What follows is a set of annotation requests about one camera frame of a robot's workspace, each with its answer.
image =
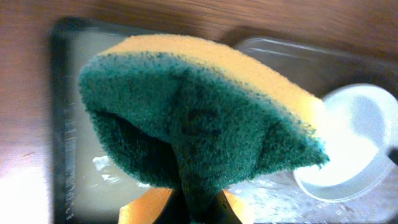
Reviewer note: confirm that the white plate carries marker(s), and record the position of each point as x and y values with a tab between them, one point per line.
359	144

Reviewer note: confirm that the brown serving tray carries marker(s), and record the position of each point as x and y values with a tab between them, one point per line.
277	198

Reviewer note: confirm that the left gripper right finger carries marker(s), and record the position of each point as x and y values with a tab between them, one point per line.
221	212

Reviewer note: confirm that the black water tray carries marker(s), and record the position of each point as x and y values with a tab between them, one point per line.
88	187

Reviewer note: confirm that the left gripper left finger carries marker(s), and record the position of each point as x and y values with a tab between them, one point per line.
175	210

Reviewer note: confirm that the green yellow sponge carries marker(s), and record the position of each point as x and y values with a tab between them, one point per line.
193	115

